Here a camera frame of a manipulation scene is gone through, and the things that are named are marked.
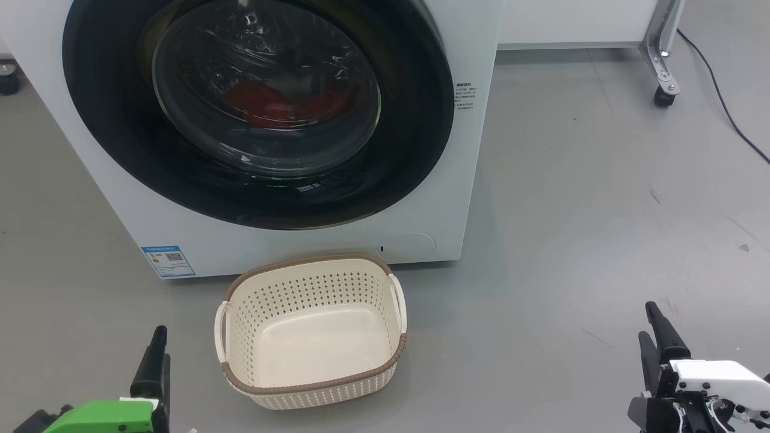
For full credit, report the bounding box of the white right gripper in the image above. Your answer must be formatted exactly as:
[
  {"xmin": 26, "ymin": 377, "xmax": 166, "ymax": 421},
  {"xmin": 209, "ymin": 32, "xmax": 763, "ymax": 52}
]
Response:
[{"xmin": 638, "ymin": 302, "xmax": 770, "ymax": 433}]

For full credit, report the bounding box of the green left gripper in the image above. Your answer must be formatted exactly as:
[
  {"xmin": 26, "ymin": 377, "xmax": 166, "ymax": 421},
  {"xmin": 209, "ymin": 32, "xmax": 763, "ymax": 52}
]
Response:
[{"xmin": 42, "ymin": 326, "xmax": 171, "ymax": 433}]

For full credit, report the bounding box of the red clothing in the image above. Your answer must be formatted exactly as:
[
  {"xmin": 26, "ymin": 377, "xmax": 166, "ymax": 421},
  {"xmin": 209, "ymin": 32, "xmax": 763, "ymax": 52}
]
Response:
[{"xmin": 226, "ymin": 81, "xmax": 350, "ymax": 128}]

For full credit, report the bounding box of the black round glass washer door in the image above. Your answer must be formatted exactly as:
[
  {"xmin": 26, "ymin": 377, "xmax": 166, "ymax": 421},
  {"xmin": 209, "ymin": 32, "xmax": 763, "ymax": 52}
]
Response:
[{"xmin": 62, "ymin": 0, "xmax": 455, "ymax": 230}]

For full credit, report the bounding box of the cream perforated laundry basket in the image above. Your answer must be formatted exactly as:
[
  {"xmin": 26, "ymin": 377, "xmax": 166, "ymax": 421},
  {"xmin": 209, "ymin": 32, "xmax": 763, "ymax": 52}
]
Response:
[{"xmin": 214, "ymin": 253, "xmax": 408, "ymax": 411}]

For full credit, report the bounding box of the white front-load washing machine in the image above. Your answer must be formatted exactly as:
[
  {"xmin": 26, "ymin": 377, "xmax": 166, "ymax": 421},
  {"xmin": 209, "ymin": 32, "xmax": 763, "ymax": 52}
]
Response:
[{"xmin": 0, "ymin": 0, "xmax": 505, "ymax": 280}]

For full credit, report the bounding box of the grey oval filter access cover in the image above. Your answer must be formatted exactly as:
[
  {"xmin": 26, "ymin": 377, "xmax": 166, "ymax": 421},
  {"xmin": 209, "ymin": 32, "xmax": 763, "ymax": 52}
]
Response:
[{"xmin": 378, "ymin": 232, "xmax": 436, "ymax": 263}]

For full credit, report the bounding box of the blue energy label sticker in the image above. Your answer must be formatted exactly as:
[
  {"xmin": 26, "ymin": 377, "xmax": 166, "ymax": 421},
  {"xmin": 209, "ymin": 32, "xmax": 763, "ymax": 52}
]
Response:
[{"xmin": 141, "ymin": 245, "xmax": 197, "ymax": 279}]

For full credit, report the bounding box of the black text sticker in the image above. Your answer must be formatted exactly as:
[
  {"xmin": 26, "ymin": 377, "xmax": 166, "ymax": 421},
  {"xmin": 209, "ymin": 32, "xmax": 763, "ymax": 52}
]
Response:
[{"xmin": 455, "ymin": 83, "xmax": 477, "ymax": 120}]

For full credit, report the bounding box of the white partition panel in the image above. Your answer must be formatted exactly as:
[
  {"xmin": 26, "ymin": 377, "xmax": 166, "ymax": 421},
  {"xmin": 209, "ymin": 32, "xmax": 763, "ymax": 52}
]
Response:
[{"xmin": 497, "ymin": 0, "xmax": 659, "ymax": 50}]

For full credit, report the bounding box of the black floor cable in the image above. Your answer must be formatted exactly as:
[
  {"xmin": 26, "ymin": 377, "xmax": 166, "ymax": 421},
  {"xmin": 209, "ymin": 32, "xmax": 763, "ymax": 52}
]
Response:
[{"xmin": 677, "ymin": 29, "xmax": 770, "ymax": 164}]

